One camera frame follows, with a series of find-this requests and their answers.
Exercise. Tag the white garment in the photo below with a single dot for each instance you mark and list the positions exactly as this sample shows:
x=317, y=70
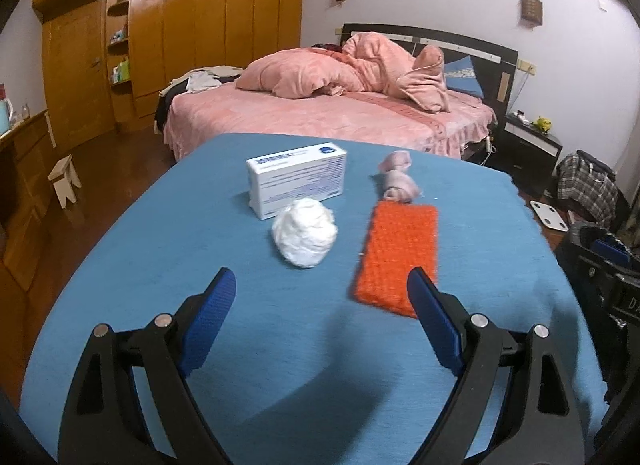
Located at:
x=202, y=81

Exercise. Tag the white cardboard box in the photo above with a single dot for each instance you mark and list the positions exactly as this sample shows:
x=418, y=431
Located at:
x=295, y=180

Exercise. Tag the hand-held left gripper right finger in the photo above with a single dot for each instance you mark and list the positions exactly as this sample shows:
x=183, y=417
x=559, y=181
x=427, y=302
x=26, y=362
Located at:
x=440, y=320

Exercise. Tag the wooden wardrobe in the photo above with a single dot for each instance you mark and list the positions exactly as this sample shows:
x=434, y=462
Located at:
x=210, y=20

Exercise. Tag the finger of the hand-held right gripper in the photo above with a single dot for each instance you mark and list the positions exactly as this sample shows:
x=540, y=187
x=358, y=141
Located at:
x=612, y=251
x=585, y=270

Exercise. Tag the wooden dresser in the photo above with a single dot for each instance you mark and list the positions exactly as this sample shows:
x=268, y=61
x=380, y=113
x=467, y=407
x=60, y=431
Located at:
x=25, y=155

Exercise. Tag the large white tissue ball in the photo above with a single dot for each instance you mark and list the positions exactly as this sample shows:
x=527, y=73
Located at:
x=304, y=232

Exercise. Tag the white power strip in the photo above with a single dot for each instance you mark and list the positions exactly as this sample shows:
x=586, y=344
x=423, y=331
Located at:
x=487, y=145

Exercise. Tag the dark nightstand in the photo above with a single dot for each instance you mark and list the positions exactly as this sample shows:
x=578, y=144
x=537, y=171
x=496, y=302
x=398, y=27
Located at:
x=530, y=155

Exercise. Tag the blue pillow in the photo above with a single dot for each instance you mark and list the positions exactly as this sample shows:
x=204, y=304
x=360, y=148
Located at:
x=462, y=75

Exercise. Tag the pink knotted cloth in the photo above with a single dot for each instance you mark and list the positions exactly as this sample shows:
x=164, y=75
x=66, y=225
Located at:
x=400, y=180

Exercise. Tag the light blue thermos kettle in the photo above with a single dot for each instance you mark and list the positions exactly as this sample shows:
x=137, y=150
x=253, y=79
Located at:
x=5, y=115

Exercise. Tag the pink bedsheet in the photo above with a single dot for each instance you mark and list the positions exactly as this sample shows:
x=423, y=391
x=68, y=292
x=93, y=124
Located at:
x=310, y=117

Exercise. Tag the pink duvet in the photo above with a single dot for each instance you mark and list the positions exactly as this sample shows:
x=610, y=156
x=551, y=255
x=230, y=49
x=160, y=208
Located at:
x=295, y=70

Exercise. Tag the white wooden stool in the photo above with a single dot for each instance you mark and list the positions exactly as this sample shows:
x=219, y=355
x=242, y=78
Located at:
x=65, y=177

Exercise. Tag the white bathroom scale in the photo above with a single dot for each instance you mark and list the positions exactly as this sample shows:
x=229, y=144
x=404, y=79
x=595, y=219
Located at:
x=548, y=215

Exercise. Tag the yellow plush toy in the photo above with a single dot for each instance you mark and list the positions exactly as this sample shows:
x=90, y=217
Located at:
x=542, y=123

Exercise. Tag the plaid bag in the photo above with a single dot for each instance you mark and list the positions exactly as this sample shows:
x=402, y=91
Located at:
x=587, y=185

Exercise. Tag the wall socket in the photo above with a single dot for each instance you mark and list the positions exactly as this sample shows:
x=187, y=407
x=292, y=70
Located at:
x=526, y=66

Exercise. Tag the large wall lamp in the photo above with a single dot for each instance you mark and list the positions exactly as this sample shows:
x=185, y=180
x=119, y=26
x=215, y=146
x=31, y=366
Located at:
x=531, y=9

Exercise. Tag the glass cups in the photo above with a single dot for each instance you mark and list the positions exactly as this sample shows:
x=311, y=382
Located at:
x=23, y=113

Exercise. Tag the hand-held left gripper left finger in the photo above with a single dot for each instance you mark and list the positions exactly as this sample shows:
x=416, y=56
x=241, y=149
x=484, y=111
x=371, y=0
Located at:
x=210, y=315

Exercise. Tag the dark cloth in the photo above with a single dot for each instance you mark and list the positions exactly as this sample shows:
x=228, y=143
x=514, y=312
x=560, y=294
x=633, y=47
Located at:
x=162, y=112

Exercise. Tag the orange knitted cloth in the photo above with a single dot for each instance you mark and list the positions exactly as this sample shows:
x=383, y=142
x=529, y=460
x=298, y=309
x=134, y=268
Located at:
x=395, y=260

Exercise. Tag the bed with dark headboard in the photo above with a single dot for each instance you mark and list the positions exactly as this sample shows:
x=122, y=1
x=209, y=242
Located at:
x=480, y=47

